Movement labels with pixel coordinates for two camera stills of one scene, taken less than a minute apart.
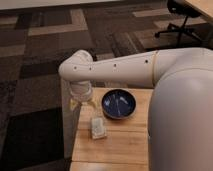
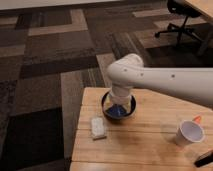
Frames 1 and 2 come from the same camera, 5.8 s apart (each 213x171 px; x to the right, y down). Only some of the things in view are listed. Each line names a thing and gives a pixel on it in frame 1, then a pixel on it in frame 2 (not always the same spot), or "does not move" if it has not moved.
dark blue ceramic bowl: (118, 104) does not move
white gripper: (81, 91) -> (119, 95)
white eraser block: (98, 129) does not move
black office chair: (184, 9) does not move
